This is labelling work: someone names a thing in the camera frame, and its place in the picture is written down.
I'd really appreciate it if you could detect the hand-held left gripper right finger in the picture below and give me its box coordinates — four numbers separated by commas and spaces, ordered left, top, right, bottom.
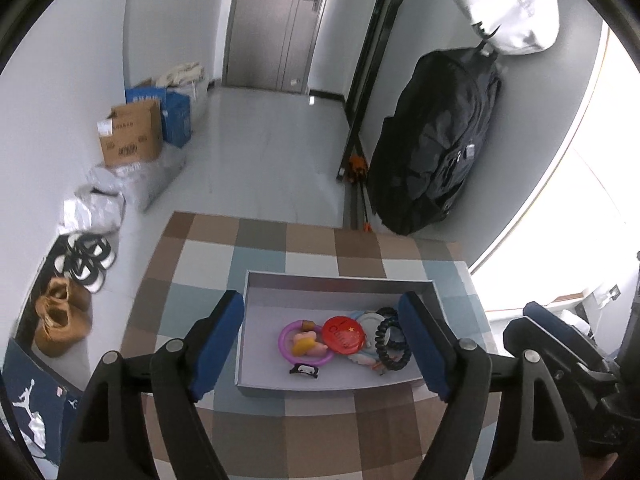
398, 291, 583, 480

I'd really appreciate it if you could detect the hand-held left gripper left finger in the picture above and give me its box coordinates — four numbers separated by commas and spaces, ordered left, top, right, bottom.
57, 290, 246, 480

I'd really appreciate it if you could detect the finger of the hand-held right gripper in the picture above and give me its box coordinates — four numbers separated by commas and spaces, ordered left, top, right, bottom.
502, 301, 618, 386

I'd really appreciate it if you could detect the black coil bracelet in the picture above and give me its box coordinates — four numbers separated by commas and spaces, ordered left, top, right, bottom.
372, 319, 412, 372

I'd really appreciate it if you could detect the grey storage box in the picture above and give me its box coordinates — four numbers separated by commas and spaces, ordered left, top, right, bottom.
235, 270, 446, 398

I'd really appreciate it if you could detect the red and white charm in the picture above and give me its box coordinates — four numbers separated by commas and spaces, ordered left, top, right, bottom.
350, 310, 383, 341

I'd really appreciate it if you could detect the purple ring bracelet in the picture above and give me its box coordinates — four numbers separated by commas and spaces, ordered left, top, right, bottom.
277, 319, 335, 367

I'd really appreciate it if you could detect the red round badge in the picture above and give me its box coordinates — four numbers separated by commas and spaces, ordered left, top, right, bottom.
321, 315, 372, 357

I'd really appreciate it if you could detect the pink pig toy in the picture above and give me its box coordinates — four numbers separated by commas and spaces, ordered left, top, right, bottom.
292, 330, 328, 357

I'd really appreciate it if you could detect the checkered tablecloth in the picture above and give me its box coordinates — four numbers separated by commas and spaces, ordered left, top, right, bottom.
117, 211, 506, 480

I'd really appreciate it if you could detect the brown shoe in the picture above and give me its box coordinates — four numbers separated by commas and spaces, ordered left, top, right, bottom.
34, 295, 91, 358
47, 277, 93, 331

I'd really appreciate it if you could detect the black and white sandal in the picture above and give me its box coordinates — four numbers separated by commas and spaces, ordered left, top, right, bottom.
67, 234, 117, 271
55, 250, 106, 291

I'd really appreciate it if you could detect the clear plastic bag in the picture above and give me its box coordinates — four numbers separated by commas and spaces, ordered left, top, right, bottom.
87, 152, 186, 213

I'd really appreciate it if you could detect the dark blue shoe box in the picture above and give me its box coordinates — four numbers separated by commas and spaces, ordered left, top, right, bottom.
0, 337, 83, 461

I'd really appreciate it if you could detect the black backpack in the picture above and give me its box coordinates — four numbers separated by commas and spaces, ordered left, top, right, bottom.
367, 47, 503, 236

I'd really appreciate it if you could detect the brown cardboard box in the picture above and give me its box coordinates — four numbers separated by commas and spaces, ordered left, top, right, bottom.
96, 99, 165, 168

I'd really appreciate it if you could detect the blue cardboard box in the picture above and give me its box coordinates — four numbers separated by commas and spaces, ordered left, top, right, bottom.
161, 91, 193, 148
125, 85, 168, 108

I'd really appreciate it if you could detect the white fabric bag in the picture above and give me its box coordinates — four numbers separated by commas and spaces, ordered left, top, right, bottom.
435, 0, 560, 56

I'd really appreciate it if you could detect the grey door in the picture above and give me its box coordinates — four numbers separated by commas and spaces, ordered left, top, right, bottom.
222, 0, 338, 93

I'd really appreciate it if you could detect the black sliding door frame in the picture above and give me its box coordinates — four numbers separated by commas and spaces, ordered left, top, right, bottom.
335, 0, 416, 231

